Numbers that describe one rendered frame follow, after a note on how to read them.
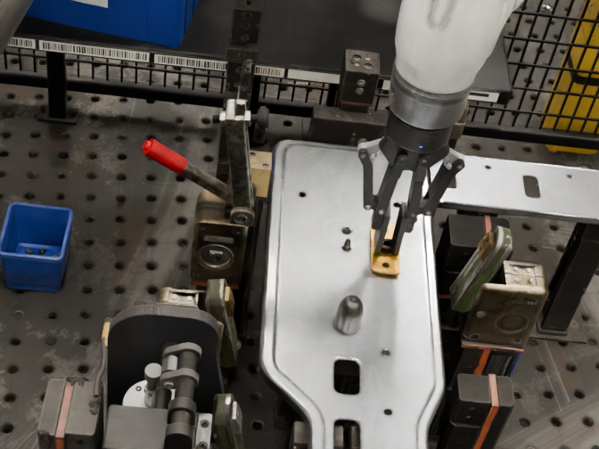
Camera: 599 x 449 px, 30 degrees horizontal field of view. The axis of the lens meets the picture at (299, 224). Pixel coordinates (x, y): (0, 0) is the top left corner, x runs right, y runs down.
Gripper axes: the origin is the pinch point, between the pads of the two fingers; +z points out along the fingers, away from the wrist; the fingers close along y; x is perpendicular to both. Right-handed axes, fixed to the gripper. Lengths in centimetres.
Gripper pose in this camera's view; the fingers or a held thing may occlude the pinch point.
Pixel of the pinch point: (390, 228)
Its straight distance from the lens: 142.9
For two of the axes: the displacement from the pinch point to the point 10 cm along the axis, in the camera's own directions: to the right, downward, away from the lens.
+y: -9.9, -1.1, -0.8
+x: -0.2, 7.3, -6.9
